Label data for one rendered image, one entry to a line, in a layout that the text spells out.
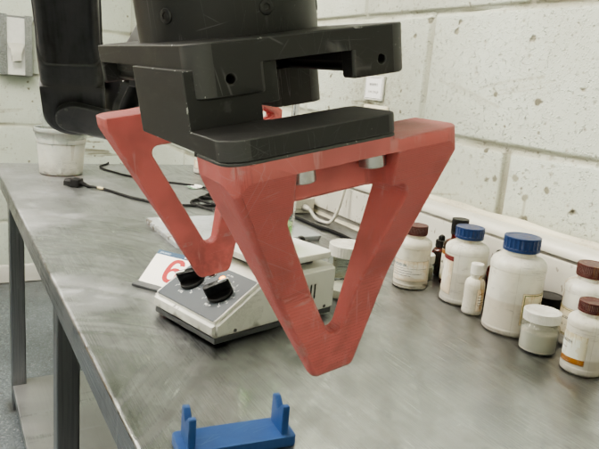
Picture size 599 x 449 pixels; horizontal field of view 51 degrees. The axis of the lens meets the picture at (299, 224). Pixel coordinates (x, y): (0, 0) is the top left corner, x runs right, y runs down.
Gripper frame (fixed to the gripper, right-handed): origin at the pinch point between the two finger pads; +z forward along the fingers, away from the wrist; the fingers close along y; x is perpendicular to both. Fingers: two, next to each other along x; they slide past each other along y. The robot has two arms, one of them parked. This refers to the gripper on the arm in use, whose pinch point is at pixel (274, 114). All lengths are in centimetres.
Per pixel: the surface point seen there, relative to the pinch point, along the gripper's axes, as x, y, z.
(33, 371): 101, 144, 18
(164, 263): 23.1, 16.5, -5.1
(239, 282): 19.9, -3.4, -6.1
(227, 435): 25.0, -23.2, -20.9
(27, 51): -7, 232, 45
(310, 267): 18.9, -4.9, 4.0
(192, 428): 23.1, -23.4, -24.6
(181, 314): 24.0, -0.2, -11.9
